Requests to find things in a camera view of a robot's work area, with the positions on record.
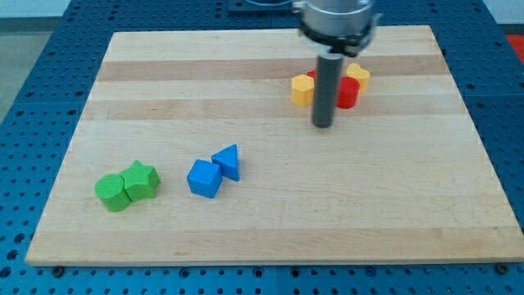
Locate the yellow heart block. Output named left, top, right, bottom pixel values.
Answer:
left=346, top=63, right=370, bottom=94

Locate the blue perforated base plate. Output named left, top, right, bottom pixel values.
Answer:
left=1, top=1, right=523, bottom=294

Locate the green star block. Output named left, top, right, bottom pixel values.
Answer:
left=119, top=160, right=160, bottom=202

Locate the blue triangle block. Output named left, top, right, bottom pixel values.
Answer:
left=211, top=144, right=240, bottom=181

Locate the yellow pentagon block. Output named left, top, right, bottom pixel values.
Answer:
left=291, top=75, right=314, bottom=107

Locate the wooden board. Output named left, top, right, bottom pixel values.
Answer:
left=25, top=25, right=523, bottom=266

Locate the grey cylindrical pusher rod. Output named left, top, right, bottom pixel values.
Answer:
left=312, top=53, right=343, bottom=129

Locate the blue cube block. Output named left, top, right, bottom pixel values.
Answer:
left=187, top=159, right=222, bottom=198

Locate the red cylinder block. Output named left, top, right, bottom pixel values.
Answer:
left=337, top=77, right=359, bottom=109

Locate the green cylinder block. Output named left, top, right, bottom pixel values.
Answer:
left=94, top=174, right=132, bottom=212

